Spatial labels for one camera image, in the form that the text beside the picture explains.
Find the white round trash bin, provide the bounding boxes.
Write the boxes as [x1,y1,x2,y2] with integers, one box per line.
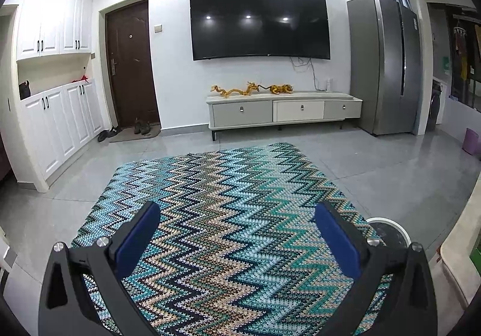
[367,217,411,248]

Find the white marble counter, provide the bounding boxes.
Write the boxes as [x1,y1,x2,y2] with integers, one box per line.
[440,219,480,308]

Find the purple bucket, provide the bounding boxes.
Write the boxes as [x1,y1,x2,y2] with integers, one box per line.
[462,128,479,155]

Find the black slippers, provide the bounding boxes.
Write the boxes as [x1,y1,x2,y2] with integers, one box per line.
[97,126,122,143]

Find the zigzag patterned rug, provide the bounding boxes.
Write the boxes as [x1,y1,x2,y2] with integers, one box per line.
[72,143,375,335]

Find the brown door mat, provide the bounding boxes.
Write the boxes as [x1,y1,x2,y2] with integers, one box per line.
[108,125,161,143]

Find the pair of brown shoes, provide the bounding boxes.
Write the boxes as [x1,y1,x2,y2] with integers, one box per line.
[134,119,151,136]

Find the black bag on shelf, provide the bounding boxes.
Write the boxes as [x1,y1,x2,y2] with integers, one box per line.
[19,81,32,100]

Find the white shoe cabinet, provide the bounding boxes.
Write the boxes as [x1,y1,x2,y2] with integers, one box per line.
[16,0,103,185]

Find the white router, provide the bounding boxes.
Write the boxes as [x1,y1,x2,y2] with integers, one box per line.
[326,78,333,92]

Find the grey white TV cabinet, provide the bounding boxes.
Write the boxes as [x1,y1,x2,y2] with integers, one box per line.
[206,92,363,139]

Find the golden tiger ornament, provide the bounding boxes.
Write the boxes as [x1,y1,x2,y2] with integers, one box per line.
[268,84,293,95]

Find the golden dragon ornament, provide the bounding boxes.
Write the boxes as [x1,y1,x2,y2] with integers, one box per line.
[210,82,263,98]

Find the grey double-door refrigerator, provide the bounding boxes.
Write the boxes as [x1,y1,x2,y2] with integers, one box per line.
[347,0,422,136]

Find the dark brown entrance door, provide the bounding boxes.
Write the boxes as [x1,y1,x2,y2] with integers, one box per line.
[105,0,160,128]

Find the wall-mounted black television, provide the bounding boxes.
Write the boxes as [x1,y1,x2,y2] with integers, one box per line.
[190,0,330,61]

